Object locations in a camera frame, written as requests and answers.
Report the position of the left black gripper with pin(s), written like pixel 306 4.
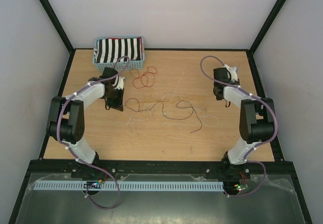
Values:
pixel 117 105

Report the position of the white zip tie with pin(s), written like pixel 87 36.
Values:
pixel 178 84

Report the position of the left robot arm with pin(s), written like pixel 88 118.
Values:
pixel 66 119

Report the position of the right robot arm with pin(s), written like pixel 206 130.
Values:
pixel 257 122

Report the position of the light blue plastic basket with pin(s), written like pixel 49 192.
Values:
pixel 123 62

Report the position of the black white striped cloth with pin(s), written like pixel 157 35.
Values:
pixel 110 49

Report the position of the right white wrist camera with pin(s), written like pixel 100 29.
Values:
pixel 233 73

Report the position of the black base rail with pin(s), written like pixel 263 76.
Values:
pixel 118 168

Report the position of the light blue slotted cable duct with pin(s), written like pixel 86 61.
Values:
pixel 130 186

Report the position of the black enclosure frame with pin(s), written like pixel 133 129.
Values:
pixel 278 167

